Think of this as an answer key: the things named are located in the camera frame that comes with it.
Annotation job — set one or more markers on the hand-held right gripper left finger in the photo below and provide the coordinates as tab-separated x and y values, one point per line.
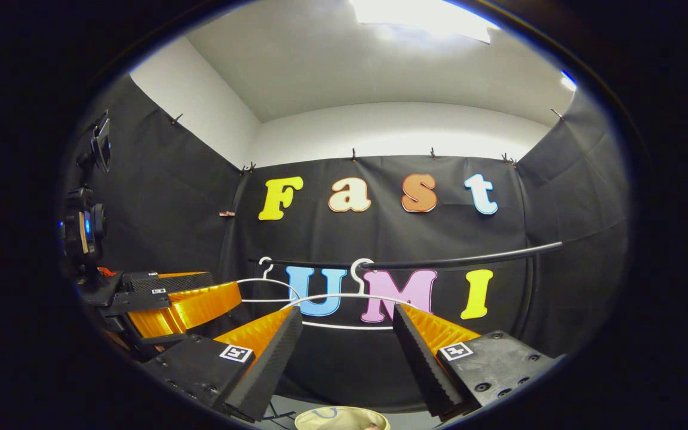
266	370

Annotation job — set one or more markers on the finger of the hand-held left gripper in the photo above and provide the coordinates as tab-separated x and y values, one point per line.
141	301
177	282

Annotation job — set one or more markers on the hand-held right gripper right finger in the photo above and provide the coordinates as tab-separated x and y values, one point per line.
427	370

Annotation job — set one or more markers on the white plastic hanger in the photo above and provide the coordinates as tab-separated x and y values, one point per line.
344	326
263	279

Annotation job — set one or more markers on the cream laundry hamper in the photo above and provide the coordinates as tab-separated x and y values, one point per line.
344	421

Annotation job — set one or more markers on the black backdrop cloth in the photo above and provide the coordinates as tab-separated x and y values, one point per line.
350	239

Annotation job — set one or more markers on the black clothes rail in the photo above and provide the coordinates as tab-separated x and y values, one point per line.
469	258

